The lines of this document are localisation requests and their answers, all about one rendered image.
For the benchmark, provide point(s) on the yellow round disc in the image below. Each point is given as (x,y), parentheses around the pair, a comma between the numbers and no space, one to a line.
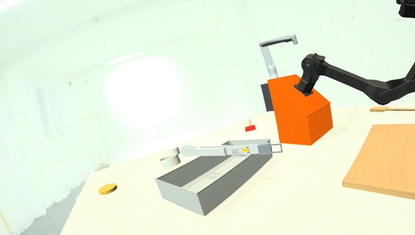
(107,189)

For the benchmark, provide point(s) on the light wooden spatula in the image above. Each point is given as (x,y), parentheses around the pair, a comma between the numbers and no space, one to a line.
(383,109)

